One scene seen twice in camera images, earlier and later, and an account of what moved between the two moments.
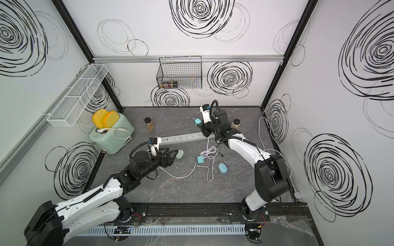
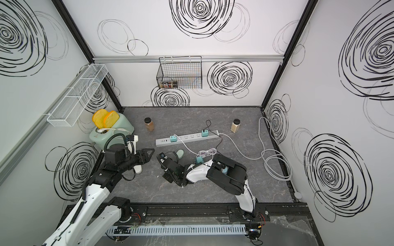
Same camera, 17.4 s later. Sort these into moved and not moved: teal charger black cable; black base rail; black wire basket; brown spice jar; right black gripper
Moved: teal charger black cable; right black gripper
Not moved: brown spice jar; black wire basket; black base rail
